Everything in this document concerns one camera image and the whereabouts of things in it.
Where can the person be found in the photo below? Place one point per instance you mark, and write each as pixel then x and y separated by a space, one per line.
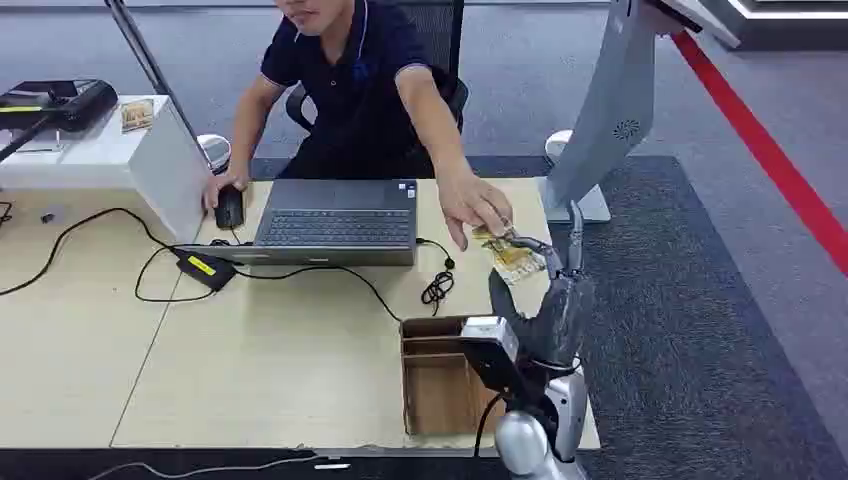
pixel 361 79

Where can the black office chair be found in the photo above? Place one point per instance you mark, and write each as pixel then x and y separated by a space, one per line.
pixel 440 33

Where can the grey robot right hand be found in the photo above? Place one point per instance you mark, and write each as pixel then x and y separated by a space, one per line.
pixel 560 311

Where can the red floor tape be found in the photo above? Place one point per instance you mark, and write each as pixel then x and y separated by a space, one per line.
pixel 762 146

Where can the grey kiosk stand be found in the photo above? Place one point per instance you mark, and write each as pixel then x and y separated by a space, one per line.
pixel 613 106

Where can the black power adapter yellow label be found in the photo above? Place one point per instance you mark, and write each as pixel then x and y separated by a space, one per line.
pixel 205 268

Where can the person's right hand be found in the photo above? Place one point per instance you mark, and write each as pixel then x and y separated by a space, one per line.
pixel 222 182

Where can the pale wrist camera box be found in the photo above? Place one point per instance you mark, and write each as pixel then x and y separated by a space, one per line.
pixel 489 331

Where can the black slanted pole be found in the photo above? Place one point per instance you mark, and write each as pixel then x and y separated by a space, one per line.
pixel 142 50

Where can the black computer mouse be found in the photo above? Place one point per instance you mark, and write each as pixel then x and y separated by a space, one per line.
pixel 230 208

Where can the dark platform white edge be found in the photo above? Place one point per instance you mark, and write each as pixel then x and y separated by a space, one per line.
pixel 788 20

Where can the small printed card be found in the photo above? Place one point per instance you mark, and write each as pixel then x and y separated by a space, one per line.
pixel 137 115

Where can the white round base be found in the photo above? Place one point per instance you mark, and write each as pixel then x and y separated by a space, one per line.
pixel 215 151
pixel 556 144

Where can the gold printed card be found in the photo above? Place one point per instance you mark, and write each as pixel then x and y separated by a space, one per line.
pixel 517 260

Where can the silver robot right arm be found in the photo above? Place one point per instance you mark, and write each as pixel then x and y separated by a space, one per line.
pixel 523 442

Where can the person's left hand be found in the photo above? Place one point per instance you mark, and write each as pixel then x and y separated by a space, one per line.
pixel 470 199

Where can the small dark plug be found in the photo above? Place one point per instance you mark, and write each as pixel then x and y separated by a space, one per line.
pixel 47 217

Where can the white cabinet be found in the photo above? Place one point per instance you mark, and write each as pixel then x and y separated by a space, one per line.
pixel 159 166

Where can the grey laptop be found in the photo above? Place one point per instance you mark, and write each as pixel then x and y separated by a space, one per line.
pixel 334 225

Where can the black desktop device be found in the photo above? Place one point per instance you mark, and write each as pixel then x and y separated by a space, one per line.
pixel 73 102

